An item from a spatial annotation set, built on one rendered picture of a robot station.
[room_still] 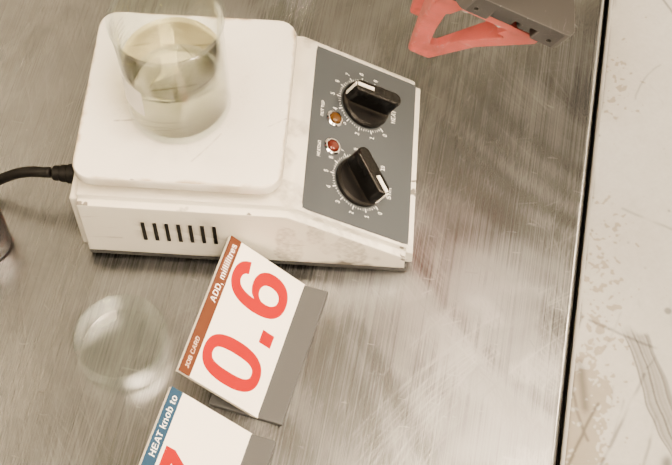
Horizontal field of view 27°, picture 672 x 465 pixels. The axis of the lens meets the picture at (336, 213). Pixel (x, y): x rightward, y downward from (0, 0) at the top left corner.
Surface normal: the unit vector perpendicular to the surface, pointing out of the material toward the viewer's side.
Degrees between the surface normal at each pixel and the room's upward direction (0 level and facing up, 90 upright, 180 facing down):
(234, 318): 40
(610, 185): 0
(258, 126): 0
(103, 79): 0
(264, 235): 90
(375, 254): 90
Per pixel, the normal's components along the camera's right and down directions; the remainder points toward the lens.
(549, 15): 0.50, -0.40
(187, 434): 0.62, -0.22
